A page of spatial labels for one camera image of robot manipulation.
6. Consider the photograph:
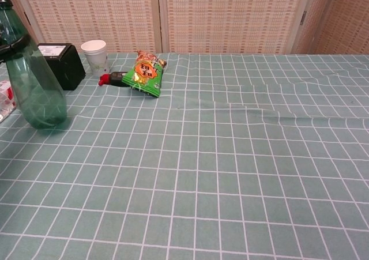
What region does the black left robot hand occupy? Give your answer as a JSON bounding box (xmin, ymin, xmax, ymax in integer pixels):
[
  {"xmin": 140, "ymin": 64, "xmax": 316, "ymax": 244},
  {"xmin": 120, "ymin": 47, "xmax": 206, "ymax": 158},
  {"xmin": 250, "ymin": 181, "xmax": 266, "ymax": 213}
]
[{"xmin": 0, "ymin": 34, "xmax": 31, "ymax": 55}]

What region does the green translucent spray bottle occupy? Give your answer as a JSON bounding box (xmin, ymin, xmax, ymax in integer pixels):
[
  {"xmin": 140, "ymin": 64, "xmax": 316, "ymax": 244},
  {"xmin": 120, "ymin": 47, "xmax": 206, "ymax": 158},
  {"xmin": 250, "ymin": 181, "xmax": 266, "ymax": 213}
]
[{"xmin": 0, "ymin": 0, "xmax": 68, "ymax": 130}]

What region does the clear water bottle red label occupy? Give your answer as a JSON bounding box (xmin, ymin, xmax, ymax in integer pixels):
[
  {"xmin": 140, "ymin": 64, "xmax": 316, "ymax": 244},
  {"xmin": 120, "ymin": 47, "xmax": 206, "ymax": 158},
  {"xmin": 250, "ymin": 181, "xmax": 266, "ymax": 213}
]
[{"xmin": 0, "ymin": 80, "xmax": 17, "ymax": 123}]

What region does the dark bottle with red cap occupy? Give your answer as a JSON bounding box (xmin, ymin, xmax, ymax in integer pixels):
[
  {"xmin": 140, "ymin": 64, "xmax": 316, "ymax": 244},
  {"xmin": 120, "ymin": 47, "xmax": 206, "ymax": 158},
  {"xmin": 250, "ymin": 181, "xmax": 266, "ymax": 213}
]
[{"xmin": 99, "ymin": 71, "xmax": 129, "ymax": 88}]

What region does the black box with white label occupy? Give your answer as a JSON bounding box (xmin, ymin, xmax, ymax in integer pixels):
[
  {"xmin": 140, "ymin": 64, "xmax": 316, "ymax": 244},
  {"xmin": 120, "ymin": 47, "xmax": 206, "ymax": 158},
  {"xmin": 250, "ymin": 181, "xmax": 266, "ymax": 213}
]
[{"xmin": 37, "ymin": 42, "xmax": 86, "ymax": 91}]

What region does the white paper cup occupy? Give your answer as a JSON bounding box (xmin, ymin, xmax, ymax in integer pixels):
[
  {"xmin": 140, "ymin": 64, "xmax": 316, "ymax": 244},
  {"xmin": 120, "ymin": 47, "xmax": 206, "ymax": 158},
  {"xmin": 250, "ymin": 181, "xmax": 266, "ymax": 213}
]
[{"xmin": 80, "ymin": 40, "xmax": 109, "ymax": 77}]

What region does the green snack bag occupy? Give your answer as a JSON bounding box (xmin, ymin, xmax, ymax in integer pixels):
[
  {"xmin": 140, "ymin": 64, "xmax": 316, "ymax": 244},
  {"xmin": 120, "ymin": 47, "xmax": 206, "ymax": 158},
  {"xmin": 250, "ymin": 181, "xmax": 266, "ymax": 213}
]
[{"xmin": 121, "ymin": 50, "xmax": 168, "ymax": 99}]

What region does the woven folding screen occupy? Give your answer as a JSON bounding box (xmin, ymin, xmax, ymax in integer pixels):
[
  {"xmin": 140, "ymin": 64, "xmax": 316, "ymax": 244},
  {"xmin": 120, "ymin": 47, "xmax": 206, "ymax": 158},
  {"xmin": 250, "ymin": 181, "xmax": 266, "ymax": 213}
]
[{"xmin": 0, "ymin": 0, "xmax": 369, "ymax": 59}]

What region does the green checked tablecloth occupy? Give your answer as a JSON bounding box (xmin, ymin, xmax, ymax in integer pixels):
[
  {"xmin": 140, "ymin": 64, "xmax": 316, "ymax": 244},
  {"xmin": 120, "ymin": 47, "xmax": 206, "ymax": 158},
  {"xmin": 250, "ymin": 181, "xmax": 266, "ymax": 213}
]
[{"xmin": 0, "ymin": 51, "xmax": 369, "ymax": 260}]

